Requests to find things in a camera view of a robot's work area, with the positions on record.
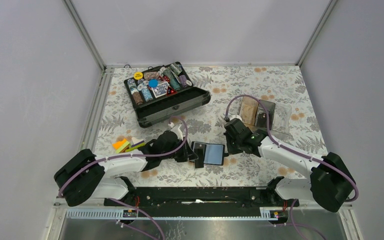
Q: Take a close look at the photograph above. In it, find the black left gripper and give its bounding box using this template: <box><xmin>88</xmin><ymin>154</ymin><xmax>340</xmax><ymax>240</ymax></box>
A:
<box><xmin>161</xmin><ymin>136</ymin><xmax>198</xmax><ymax>163</ymax></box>

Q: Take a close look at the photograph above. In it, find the black credit card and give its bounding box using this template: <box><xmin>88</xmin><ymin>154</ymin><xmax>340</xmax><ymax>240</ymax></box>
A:
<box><xmin>193</xmin><ymin>142</ymin><xmax>207</xmax><ymax>169</ymax></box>

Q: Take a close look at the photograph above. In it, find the black card holder wallet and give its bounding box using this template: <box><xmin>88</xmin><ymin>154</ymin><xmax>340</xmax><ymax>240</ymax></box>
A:
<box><xmin>191</xmin><ymin>141</ymin><xmax>225</xmax><ymax>166</ymax></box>

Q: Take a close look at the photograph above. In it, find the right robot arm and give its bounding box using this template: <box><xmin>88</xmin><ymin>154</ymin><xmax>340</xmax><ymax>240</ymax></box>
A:
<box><xmin>224</xmin><ymin>118</ymin><xmax>357</xmax><ymax>213</ymax></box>

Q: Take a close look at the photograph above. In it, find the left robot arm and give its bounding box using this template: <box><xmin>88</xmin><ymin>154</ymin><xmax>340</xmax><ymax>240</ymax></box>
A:
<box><xmin>53</xmin><ymin>124</ymin><xmax>199</xmax><ymax>207</ymax></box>

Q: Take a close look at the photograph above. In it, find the smoky grey transparent card box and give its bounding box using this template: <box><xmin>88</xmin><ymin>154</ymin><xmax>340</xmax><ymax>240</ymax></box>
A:
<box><xmin>254</xmin><ymin>100</ymin><xmax>276</xmax><ymax>130</ymax></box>

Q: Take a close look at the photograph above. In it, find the clear transparent card box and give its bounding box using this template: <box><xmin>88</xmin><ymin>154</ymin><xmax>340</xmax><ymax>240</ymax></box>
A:
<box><xmin>271</xmin><ymin>103</ymin><xmax>292</xmax><ymax>140</ymax></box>

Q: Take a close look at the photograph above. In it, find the blue playing card deck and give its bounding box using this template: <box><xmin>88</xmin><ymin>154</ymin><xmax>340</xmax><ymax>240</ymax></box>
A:
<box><xmin>151</xmin><ymin>82</ymin><xmax>170</xmax><ymax>99</ymax></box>

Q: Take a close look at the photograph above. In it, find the green purple toy block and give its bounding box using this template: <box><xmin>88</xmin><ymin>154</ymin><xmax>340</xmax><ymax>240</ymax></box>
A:
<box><xmin>126</xmin><ymin>137</ymin><xmax>145</xmax><ymax>152</ymax></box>

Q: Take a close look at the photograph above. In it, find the black poker chip case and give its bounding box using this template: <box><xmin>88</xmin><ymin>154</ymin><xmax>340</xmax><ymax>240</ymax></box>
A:
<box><xmin>123</xmin><ymin>61</ymin><xmax>211</xmax><ymax>128</ymax></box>

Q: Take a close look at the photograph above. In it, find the blue poker chip stack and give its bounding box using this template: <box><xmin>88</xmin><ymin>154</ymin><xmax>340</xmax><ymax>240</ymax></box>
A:
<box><xmin>141</xmin><ymin>87</ymin><xmax>154</xmax><ymax>103</ymax></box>

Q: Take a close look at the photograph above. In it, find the red triangular dealer button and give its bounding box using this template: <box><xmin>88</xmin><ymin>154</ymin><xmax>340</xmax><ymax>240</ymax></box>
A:
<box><xmin>166</xmin><ymin>86</ymin><xmax>177</xmax><ymax>96</ymax></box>

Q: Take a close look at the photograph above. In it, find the brown poker chip stack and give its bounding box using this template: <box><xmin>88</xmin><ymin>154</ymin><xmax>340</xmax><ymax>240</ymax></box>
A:
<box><xmin>131</xmin><ymin>91</ymin><xmax>144</xmax><ymax>106</ymax></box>

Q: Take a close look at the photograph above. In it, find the blue round dealer chip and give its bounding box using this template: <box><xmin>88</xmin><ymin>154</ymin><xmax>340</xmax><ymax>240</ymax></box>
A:
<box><xmin>148</xmin><ymin>78</ymin><xmax>159</xmax><ymax>88</ymax></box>

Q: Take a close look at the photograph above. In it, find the yellow round chip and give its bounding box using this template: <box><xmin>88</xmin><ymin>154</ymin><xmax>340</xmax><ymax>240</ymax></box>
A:
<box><xmin>133</xmin><ymin>71</ymin><xmax>144</xmax><ymax>81</ymax></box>

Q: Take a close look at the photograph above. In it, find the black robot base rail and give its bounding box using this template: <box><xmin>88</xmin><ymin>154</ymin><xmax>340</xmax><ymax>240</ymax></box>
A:
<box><xmin>120</xmin><ymin>186</ymin><xmax>300</xmax><ymax>208</ymax></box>

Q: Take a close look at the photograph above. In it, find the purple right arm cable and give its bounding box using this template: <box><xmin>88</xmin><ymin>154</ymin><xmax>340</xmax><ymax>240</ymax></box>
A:
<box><xmin>224</xmin><ymin>94</ymin><xmax>360</xmax><ymax>203</ymax></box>

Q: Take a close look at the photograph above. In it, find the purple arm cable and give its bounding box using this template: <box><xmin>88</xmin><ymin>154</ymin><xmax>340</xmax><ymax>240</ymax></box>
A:
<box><xmin>57</xmin><ymin>115</ymin><xmax>189</xmax><ymax>199</ymax></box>
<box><xmin>224</xmin><ymin>94</ymin><xmax>360</xmax><ymax>203</ymax></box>

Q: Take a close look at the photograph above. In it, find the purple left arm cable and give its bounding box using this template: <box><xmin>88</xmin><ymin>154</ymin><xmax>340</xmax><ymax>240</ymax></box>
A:
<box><xmin>57</xmin><ymin>115</ymin><xmax>189</xmax><ymax>199</ymax></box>

